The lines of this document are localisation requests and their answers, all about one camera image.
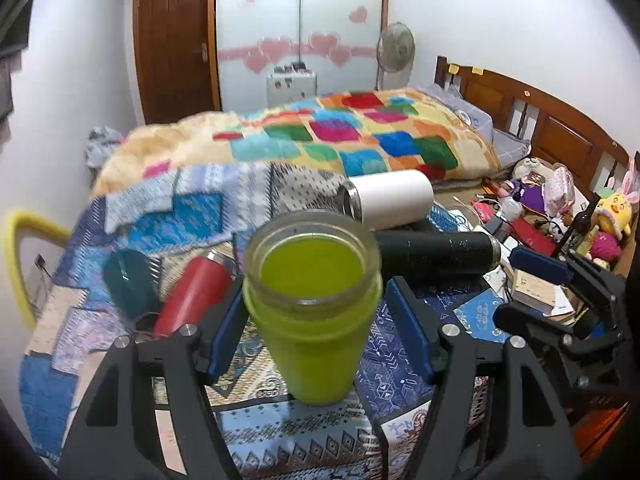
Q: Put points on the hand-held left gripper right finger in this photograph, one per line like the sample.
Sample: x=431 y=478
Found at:
x=411 y=332

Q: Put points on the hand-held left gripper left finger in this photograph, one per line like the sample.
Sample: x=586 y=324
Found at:
x=227 y=332

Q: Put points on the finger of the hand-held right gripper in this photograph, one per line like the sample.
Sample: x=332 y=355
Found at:
x=535 y=317
x=537 y=264

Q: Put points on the green cup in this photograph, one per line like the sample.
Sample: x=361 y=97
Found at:
x=310 y=345

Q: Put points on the red cup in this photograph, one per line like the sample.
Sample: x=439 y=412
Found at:
x=187 y=290

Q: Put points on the dark teal cup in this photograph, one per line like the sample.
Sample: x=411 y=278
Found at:
x=130 y=282

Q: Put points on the white cup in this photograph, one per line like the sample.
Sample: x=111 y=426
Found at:
x=395 y=195

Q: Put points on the beige cardboard box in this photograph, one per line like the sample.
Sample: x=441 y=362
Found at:
x=535 y=290

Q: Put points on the red flat box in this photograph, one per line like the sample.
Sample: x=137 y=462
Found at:
x=532 y=236

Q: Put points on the pink plush toy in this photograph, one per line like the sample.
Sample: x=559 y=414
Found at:
x=606 y=247

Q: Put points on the pink patterned pouch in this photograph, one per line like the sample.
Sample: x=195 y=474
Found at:
x=559 y=190

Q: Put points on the black bottle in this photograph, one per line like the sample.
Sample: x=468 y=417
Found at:
x=435 y=253

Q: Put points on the yellow plush toy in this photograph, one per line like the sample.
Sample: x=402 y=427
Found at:
x=614 y=210

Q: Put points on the beige plush toy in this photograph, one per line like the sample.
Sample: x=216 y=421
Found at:
x=531 y=166

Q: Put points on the blue patterned bedsheet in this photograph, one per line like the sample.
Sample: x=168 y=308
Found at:
x=165 y=210

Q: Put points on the wooden headboard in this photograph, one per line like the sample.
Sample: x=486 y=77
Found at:
x=555 y=125

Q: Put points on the grey pillow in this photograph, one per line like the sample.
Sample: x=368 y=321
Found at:
x=475 y=115

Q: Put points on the colourful checked blanket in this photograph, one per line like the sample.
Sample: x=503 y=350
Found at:
x=325 y=130

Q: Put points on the yellow hoop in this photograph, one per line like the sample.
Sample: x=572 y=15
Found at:
x=15 y=260

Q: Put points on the grey clothes heap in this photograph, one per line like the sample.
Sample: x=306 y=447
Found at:
x=102 y=145

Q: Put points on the white appliance with knobs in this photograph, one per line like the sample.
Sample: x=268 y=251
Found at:
x=291 y=87

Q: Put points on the standing fan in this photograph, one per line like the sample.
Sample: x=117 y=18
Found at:
x=395 y=47

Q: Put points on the brown wooden door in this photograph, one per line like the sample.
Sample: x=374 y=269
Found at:
x=172 y=50

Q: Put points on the frosted wardrobe with pink hearts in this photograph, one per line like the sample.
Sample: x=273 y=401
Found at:
x=300 y=15

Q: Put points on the hanging dark clothes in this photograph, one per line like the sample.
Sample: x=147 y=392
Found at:
x=10 y=75

